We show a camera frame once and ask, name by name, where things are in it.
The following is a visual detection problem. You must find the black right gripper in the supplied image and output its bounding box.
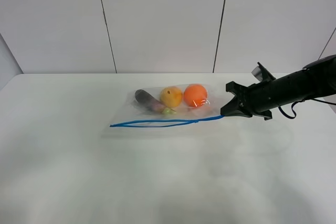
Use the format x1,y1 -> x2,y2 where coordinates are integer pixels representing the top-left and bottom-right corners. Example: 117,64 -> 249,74
221,81 -> 262,118

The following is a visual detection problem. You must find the clear bag with blue zipper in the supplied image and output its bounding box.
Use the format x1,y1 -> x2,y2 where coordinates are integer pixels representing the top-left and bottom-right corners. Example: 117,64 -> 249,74
102,83 -> 225,138

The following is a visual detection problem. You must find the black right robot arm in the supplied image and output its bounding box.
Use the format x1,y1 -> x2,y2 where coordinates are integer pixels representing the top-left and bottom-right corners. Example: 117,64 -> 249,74
221,55 -> 335,121

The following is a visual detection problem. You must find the orange fruit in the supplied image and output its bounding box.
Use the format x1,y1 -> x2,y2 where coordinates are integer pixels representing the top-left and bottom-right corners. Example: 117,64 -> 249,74
183,84 -> 208,108

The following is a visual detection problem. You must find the yellow fruit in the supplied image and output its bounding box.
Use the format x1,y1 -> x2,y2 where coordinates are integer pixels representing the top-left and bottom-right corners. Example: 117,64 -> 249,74
160,86 -> 183,108

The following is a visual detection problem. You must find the purple eggplant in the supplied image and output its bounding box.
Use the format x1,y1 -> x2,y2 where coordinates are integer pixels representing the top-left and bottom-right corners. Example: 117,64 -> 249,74
134,89 -> 176,115

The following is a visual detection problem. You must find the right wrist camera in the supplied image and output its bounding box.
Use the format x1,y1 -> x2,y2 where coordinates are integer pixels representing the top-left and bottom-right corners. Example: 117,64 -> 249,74
251,62 -> 276,82

